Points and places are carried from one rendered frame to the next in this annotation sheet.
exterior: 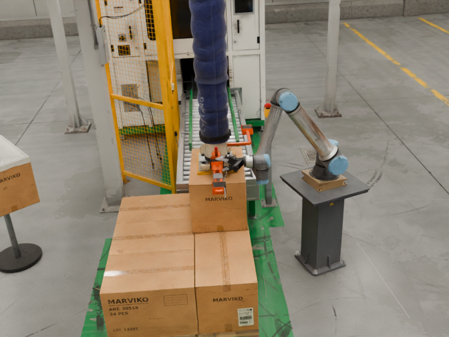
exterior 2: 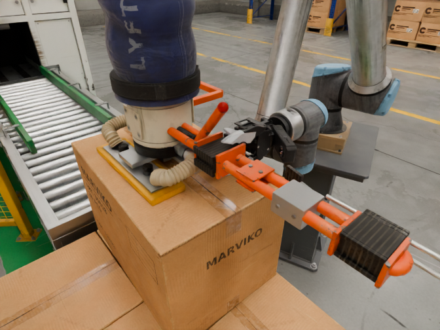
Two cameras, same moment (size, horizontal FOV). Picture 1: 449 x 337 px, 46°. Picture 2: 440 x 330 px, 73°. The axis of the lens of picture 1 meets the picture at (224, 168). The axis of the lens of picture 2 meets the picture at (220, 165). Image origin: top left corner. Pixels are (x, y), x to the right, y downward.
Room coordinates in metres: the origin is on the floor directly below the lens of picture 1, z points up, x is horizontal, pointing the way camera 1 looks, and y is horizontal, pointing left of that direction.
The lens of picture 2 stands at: (2.80, 0.42, 1.42)
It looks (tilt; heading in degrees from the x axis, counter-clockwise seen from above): 33 degrees down; 321
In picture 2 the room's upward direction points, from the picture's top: straight up
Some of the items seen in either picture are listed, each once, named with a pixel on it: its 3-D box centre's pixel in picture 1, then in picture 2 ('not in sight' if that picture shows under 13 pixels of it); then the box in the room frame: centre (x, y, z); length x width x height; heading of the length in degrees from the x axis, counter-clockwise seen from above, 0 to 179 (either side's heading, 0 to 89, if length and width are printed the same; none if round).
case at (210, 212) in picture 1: (218, 187); (175, 209); (3.48, 0.05, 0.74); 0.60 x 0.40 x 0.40; 0
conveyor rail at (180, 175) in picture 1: (182, 138); (3, 139); (5.01, 0.42, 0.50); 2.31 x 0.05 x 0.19; 2
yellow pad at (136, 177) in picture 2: (203, 161); (135, 162); (3.50, 0.15, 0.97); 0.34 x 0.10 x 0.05; 2
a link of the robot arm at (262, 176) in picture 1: (261, 174); (296, 151); (3.26, -0.26, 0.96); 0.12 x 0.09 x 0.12; 8
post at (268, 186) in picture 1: (268, 158); not in sight; (4.44, -0.42, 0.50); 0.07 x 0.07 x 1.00; 2
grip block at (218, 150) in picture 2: (216, 162); (219, 154); (3.25, 0.05, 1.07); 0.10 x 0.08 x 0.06; 92
